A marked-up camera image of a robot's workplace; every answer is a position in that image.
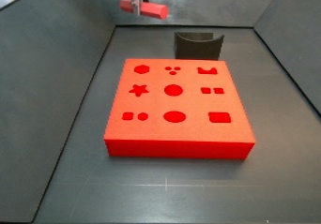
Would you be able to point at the red shape sorter block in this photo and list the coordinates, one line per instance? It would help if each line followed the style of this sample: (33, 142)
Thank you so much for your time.
(176, 109)

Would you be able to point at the red hexagonal prism peg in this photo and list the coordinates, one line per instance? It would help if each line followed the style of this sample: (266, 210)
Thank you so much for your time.
(152, 10)

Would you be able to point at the black curved holder stand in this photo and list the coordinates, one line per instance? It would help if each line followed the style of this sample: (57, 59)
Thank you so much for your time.
(196, 46)

